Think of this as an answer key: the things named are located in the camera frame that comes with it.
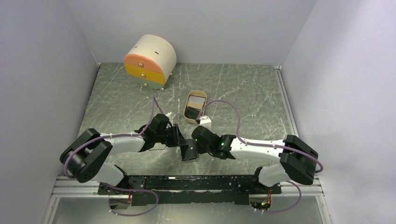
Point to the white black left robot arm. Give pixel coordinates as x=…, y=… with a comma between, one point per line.
x=85, y=158

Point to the cream mini drawer cabinet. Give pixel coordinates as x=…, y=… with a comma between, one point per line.
x=151, y=61

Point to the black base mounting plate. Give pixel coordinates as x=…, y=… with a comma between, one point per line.
x=160, y=189

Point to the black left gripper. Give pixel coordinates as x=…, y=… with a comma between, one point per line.
x=177, y=136

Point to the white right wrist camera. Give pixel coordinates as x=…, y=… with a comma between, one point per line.
x=206, y=122

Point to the stack of credit cards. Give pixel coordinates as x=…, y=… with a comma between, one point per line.
x=197, y=102

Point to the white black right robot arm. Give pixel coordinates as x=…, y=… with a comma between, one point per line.
x=293, y=159

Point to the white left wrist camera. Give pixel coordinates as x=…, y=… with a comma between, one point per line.
x=171, y=116

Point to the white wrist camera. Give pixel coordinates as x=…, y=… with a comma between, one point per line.
x=206, y=122
x=171, y=116

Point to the beige oval plastic tray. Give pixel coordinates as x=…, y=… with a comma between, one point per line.
x=196, y=93

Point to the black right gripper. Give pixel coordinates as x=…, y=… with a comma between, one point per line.
x=199, y=149

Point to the black card in tray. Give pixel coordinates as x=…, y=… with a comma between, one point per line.
x=191, y=113

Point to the black leather card holder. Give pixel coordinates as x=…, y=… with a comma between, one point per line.
x=188, y=148

